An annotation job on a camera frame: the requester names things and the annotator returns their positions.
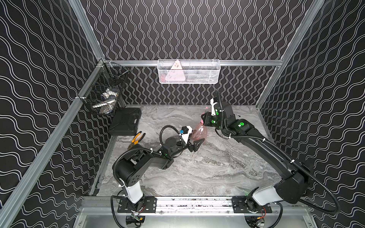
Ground aluminium frame post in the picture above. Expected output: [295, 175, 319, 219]
[69, 0, 105, 60]

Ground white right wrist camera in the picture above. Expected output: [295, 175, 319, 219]
[210, 98, 217, 116]

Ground clear plastic wall basket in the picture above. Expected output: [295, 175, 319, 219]
[157, 59, 221, 84]

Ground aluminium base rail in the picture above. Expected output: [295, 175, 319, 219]
[80, 196, 308, 217]

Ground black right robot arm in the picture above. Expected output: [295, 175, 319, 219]
[201, 102, 309, 208]

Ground yellow black handled pliers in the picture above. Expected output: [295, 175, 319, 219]
[127, 131, 146, 150]

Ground black wire mesh basket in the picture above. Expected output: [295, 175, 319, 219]
[81, 64, 131, 116]

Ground white items in mesh basket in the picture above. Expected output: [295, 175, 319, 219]
[92, 88, 119, 115]

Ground black plastic tool case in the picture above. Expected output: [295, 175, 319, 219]
[108, 107, 142, 136]

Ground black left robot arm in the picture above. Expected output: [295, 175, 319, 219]
[112, 137, 205, 204]

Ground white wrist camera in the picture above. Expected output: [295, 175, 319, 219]
[210, 98, 217, 116]
[179, 126, 193, 144]

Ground pink triangular card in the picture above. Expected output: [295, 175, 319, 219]
[165, 60, 186, 83]

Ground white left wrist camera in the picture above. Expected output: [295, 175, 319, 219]
[179, 126, 193, 144]

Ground pink grey spray nozzle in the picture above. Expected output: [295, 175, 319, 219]
[203, 106, 211, 114]

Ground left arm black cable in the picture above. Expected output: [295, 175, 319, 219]
[159, 125, 186, 158]

